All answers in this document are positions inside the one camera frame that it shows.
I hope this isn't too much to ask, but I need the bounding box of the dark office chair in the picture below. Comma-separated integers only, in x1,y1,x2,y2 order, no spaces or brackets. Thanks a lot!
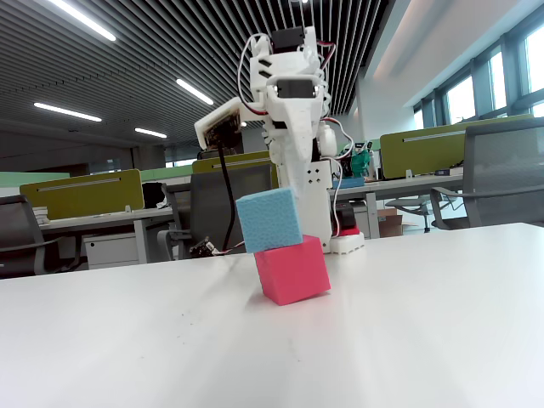
0,194,84,280

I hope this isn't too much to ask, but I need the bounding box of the white drawer cabinet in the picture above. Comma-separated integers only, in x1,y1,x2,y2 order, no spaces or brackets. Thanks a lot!
82,232,142,270

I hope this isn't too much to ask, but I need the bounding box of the blue foam cube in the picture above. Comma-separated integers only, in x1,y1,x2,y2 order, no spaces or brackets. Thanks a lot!
235,185,304,254

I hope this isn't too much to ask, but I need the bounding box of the black camera cable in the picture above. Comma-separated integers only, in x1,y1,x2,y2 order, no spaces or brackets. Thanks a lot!
215,144,247,255

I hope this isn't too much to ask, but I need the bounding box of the green robot device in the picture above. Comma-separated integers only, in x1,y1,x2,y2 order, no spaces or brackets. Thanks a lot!
348,141,376,178

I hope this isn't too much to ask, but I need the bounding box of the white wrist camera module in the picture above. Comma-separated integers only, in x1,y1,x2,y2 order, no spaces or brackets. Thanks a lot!
194,96,244,157

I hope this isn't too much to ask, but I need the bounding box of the small controller circuit board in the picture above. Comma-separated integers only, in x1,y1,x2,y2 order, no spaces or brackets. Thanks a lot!
189,235,216,258

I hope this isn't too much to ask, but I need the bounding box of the cardboard box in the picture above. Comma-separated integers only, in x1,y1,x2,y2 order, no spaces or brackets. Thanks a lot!
377,207,405,239

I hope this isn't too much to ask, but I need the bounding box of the green desk divider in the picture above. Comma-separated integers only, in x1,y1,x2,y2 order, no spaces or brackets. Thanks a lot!
139,167,195,184
0,171,71,189

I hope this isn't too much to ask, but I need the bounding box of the red foam cube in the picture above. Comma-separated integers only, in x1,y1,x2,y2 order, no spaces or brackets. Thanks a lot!
253,235,332,306

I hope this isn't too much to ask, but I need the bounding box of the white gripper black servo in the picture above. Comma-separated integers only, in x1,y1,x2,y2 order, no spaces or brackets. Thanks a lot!
249,47,327,201

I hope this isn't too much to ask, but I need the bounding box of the grey mesh office chair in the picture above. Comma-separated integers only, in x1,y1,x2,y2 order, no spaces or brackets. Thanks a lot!
430,116,544,231

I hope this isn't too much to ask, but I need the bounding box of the glass window row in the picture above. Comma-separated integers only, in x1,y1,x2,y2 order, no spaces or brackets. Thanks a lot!
411,16,544,127

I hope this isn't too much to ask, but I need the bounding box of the light grey office chair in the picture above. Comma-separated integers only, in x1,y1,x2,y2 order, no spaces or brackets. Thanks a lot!
384,195,454,234

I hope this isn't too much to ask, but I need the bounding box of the red black table clamp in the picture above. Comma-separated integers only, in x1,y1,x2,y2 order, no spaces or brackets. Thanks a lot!
335,201,361,238

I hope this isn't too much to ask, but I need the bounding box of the black bag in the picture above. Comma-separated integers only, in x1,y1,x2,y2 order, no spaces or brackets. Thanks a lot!
142,182,166,210

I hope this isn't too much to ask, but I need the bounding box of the flat blue box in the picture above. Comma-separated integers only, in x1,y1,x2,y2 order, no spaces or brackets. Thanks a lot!
331,177,366,190

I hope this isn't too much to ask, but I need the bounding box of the white office desk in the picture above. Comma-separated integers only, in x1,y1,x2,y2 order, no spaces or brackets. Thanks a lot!
329,173,465,240
40,207,176,265

